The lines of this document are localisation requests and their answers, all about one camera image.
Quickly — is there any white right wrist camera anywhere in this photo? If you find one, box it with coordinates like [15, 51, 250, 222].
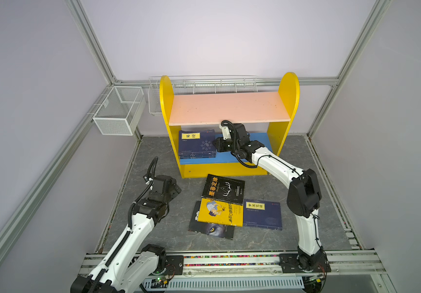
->
[220, 126, 232, 140]

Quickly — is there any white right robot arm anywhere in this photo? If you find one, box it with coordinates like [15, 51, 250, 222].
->
[213, 120, 330, 273]

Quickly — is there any black book orange title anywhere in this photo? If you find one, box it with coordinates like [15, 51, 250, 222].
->
[202, 174, 245, 205]

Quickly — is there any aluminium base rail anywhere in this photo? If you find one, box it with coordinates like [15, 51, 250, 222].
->
[74, 247, 395, 293]

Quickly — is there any white mesh basket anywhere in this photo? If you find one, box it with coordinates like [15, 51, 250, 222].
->
[93, 86, 146, 136]

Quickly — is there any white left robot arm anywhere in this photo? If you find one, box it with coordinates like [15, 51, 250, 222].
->
[70, 157, 181, 293]

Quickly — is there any yellow cartoon cover book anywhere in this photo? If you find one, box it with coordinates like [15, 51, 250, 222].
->
[197, 199, 243, 227]

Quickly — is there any white wire rack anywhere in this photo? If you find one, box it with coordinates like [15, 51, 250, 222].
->
[148, 75, 258, 116]

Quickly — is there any black wolf cover book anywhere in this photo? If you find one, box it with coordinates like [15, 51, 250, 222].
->
[188, 201, 235, 240]

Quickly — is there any yellow wooden bookshelf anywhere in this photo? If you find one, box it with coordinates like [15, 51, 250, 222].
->
[158, 71, 301, 179]

